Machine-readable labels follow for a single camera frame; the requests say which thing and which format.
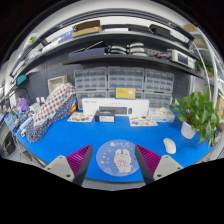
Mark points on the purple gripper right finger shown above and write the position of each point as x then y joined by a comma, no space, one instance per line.
153,166

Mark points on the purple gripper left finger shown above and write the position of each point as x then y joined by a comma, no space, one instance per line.
73,167

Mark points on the white computer mouse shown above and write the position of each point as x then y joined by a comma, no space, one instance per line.
170,145

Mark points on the round blue bunny mousepad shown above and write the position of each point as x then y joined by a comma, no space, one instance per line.
117,158

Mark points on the right sticker sheet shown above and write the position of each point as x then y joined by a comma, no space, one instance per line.
141,122

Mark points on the sticker sheet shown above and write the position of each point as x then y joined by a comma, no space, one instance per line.
141,122
80,117

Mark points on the left sticker sheet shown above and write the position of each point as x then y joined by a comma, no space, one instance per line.
80,117

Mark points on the clear plastic box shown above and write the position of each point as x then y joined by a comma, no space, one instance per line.
161,114

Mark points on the small black box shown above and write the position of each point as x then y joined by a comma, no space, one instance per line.
105,116

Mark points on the white keyboard box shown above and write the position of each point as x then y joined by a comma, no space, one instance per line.
122,107

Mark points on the green potted plant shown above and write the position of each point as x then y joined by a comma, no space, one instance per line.
198,112

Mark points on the patterned fabric cover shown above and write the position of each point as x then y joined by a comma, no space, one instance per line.
58,105

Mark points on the purple figure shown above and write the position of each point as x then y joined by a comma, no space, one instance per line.
22,105

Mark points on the yellow card sign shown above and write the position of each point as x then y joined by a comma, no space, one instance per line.
125,93

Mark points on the right grey drawer cabinet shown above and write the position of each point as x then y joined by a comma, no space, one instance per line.
158,81

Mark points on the grey drawer cabinet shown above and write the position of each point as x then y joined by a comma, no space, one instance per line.
91,78
158,81
125,76

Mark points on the left grey drawer cabinet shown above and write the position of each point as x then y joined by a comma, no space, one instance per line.
91,78

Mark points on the middle grey drawer cabinet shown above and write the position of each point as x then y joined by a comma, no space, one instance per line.
125,76

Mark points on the oscilloscope instrument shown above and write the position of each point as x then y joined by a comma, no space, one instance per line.
183,59

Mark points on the brown cardboard box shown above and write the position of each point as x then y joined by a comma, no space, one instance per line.
85,28

